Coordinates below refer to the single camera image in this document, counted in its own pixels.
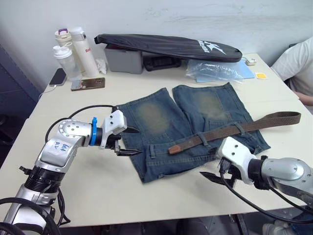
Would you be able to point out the brown braided belt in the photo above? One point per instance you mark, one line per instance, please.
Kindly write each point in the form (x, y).
(259, 123)

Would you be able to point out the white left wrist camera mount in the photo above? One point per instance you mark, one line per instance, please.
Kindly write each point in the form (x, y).
(115, 121)

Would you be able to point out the light blue paper folder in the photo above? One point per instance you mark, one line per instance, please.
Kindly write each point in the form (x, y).
(247, 71)

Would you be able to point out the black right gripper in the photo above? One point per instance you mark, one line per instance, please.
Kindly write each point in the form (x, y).
(227, 166)

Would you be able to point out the person in white shirt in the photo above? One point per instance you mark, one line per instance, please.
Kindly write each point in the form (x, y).
(296, 61)

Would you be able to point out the black racket bag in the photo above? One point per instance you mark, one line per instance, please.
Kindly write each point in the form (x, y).
(171, 46)

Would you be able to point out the grey plastic box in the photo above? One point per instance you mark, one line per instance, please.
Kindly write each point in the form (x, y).
(124, 61)

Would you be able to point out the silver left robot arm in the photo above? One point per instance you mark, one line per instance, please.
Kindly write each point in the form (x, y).
(71, 129)

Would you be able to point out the yellow square sticker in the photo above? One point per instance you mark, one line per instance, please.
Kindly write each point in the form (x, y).
(261, 76)

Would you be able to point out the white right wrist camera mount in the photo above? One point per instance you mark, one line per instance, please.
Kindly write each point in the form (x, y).
(234, 150)

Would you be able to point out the small white charger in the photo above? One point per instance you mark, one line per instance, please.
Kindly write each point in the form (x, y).
(251, 62)

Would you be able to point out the white thermos bottle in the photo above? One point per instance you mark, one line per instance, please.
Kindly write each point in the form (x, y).
(85, 54)

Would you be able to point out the blue denim shorts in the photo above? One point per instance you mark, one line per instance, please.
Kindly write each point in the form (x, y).
(161, 117)

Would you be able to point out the bare person forearm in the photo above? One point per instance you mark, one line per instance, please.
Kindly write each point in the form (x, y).
(306, 100)

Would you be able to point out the clear plastic bag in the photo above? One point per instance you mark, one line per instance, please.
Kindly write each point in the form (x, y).
(210, 71)

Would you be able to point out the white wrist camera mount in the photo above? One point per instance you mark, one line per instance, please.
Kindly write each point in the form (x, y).
(234, 150)
(115, 121)

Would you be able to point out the black flat case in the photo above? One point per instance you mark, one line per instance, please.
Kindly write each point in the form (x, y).
(161, 63)

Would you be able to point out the gold reflective phone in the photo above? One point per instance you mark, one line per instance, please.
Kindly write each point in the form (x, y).
(91, 83)

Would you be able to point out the black smartphone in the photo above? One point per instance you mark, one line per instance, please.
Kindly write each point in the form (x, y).
(58, 77)

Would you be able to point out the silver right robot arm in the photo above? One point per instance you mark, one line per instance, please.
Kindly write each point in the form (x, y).
(286, 169)

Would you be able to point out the clear shaker bottle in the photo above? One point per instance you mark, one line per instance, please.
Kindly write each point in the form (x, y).
(68, 64)

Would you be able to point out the crumpled white tissue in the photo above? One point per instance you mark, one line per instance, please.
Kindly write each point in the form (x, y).
(101, 66)

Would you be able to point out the white shoe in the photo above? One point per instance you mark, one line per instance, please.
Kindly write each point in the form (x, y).
(275, 228)

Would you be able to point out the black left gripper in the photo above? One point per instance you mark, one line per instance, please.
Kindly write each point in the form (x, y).
(113, 143)

